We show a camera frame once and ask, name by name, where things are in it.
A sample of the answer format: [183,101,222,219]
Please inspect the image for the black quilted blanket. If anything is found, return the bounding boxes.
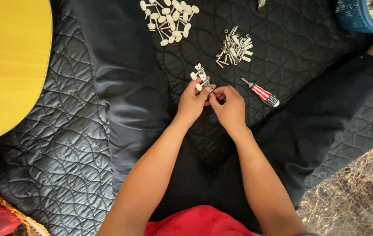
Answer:
[0,0,373,236]

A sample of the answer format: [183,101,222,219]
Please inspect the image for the metal guitar tuner strip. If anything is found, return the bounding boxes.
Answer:
[190,63,214,94]

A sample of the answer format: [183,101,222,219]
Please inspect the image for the pile of metal tuner posts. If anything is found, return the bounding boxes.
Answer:
[215,26,254,69]

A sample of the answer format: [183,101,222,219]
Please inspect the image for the person's left hand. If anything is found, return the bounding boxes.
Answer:
[176,77,217,128]

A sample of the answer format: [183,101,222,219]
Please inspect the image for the blue plastic basket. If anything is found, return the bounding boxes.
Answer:
[335,0,373,38]

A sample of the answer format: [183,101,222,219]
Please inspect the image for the person's right hand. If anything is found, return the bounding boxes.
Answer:
[208,85,247,134]

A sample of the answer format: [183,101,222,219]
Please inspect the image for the pile of white tuning pegs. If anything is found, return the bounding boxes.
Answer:
[139,0,200,47]

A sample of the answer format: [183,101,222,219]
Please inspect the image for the person's black trousers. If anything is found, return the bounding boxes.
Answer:
[70,0,373,235]

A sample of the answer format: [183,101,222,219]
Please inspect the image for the person's red shirt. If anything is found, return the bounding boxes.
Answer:
[144,205,263,236]

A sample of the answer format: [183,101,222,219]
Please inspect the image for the yellow guitar body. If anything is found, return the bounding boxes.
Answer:
[0,0,53,147]

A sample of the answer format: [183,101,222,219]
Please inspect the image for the striped handle screwdriver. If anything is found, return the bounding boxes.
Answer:
[241,77,280,108]

